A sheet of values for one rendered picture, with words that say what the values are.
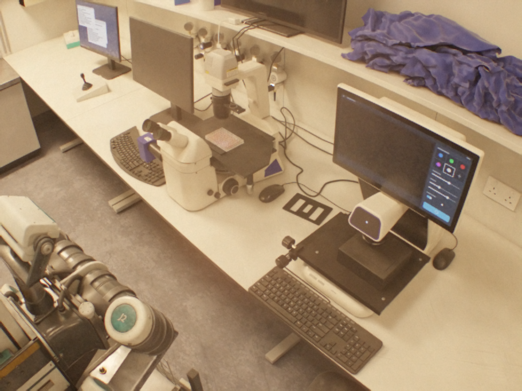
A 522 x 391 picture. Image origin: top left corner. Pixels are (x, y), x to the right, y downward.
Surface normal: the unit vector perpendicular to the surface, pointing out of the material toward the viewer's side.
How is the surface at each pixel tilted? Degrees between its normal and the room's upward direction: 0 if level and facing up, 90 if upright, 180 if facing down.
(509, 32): 90
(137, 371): 23
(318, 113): 90
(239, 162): 0
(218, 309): 0
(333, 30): 86
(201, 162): 90
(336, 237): 0
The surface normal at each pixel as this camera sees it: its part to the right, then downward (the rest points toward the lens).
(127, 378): -0.24, -0.50
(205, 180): 0.69, 0.47
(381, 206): 0.10, -0.82
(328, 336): -0.06, -0.72
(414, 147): -0.73, 0.48
